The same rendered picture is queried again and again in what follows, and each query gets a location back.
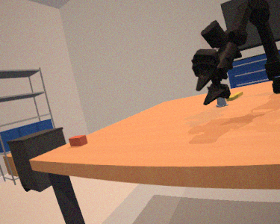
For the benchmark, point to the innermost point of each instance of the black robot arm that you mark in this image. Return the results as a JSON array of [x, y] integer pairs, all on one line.
[[257, 12]]

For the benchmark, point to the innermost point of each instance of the yellow bar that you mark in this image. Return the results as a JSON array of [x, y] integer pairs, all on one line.
[[234, 96]]

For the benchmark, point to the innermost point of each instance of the small red-orange block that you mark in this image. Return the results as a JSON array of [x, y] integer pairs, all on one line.
[[80, 140]]

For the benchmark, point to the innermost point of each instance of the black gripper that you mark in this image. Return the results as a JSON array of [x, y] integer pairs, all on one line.
[[213, 66]]

